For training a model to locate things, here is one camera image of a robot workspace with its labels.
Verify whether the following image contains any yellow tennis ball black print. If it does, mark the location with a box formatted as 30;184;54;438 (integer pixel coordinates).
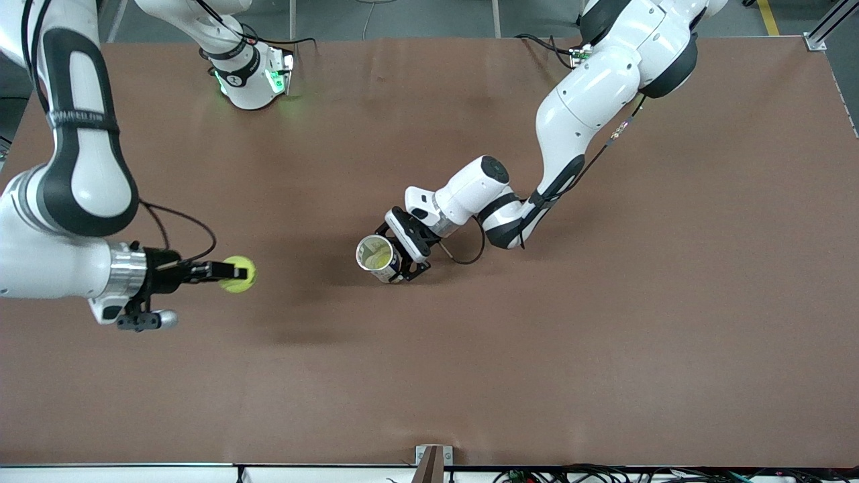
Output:
361;240;394;268

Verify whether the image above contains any clear tennis ball can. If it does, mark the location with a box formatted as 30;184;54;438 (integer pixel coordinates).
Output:
355;234;405;284

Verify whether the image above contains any yellow tennis ball brown print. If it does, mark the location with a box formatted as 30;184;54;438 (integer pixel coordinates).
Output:
219;256;258;294

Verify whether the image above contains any brown paper table cover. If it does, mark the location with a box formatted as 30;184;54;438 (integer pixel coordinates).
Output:
0;35;859;468

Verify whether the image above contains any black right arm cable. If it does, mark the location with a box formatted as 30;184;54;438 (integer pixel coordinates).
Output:
20;0;218;266

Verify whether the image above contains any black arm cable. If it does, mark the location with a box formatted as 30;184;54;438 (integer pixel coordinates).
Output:
20;0;218;266
440;94;648;266

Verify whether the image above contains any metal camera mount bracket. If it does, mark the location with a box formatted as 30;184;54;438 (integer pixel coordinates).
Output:
415;444;454;483

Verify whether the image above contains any white table edge rail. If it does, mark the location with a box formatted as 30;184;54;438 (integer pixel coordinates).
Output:
0;463;417;483

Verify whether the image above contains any black base cable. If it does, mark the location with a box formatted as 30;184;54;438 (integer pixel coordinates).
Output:
198;0;317;48
515;34;574;71

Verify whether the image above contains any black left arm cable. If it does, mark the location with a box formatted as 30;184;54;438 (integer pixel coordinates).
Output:
440;94;648;266

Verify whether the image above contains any black cable bundle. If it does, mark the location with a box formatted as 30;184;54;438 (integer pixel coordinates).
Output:
493;463;859;483

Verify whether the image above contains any aluminium frame profile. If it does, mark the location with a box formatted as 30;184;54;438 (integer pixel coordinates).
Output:
805;0;859;52

